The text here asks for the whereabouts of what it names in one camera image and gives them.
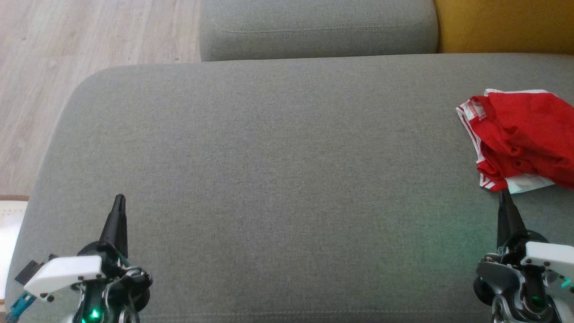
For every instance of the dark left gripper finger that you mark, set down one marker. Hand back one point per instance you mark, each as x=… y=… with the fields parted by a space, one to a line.
x=115 y=229

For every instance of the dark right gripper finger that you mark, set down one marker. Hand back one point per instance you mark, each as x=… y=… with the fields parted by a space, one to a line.
x=509 y=220

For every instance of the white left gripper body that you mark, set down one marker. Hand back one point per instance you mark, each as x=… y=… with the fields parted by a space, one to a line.
x=63 y=271

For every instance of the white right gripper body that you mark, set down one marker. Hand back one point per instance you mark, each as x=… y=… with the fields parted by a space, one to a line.
x=554 y=258

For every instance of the red shorts with white trim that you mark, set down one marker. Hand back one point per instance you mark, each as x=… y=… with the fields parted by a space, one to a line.
x=524 y=121

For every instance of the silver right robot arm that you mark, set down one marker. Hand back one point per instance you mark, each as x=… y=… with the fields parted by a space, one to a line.
x=533 y=300

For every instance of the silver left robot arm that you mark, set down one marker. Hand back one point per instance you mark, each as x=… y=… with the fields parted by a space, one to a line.
x=116 y=291

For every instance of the white rug with brown edge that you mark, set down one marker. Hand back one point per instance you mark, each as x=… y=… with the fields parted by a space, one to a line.
x=9 y=233

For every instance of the yellow sofa backrest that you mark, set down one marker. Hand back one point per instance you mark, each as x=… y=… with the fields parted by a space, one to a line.
x=506 y=24

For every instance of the small grey sofa seat cushion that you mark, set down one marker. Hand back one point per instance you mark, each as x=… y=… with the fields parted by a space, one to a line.
x=314 y=31

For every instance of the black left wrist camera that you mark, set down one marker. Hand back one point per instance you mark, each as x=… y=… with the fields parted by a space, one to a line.
x=31 y=269

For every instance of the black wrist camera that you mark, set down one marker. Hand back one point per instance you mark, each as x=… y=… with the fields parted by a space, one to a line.
x=495 y=278
x=31 y=269

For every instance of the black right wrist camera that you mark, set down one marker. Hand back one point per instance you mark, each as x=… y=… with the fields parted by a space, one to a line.
x=495 y=278

